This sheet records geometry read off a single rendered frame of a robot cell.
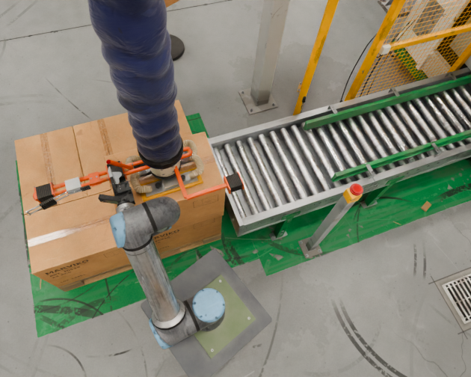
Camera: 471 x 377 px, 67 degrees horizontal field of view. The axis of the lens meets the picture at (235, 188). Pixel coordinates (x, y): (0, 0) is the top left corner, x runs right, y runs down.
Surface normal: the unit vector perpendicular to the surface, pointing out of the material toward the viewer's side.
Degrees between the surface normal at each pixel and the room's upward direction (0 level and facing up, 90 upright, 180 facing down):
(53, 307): 0
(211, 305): 8
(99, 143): 0
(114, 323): 0
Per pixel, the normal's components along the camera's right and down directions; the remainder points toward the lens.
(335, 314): 0.06, -0.45
